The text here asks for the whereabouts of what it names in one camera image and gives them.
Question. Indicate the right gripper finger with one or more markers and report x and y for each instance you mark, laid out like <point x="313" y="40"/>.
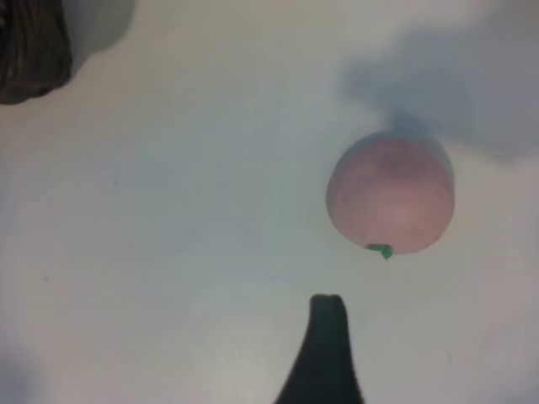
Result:
<point x="326" y="357"/>

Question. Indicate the pink peach with green stem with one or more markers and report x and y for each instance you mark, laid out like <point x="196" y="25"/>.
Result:
<point x="391" y="198"/>

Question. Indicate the dark brown woven basket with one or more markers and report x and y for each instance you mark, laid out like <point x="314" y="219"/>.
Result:
<point x="29" y="50"/>

